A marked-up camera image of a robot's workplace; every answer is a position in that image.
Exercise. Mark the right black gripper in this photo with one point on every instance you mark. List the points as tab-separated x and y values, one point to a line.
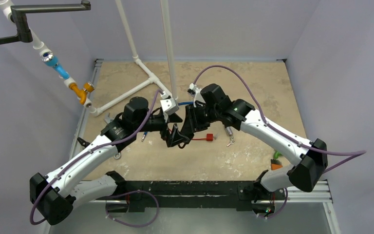
191	119

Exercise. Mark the black padlock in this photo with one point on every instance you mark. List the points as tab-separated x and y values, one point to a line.
181	146

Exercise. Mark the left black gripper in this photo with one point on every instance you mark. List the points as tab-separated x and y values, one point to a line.
172	118

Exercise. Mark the blue pipe valve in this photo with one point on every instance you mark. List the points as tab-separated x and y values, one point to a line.
52	61

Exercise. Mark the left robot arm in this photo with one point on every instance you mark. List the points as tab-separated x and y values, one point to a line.
55	195

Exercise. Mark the black pliers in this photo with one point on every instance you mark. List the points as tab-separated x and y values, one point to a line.
84	144

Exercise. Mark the red cable lock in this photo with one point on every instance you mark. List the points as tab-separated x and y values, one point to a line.
208	137

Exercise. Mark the red handled wrench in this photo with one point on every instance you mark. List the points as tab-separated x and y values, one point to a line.
108	119

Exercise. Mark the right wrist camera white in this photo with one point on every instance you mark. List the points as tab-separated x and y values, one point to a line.
195	92

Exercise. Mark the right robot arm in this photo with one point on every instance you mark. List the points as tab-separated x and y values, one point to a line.
308	159

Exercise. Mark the orange brush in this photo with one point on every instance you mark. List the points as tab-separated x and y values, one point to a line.
275	164

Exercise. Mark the orange pipe valve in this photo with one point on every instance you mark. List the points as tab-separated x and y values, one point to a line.
82	93

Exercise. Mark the aluminium rail frame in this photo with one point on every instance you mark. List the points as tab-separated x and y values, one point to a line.
320	193

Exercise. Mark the blue lock key bunch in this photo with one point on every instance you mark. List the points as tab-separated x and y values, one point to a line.
231	141

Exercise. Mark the blue cable lock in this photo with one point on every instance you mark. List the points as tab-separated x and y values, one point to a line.
227	129

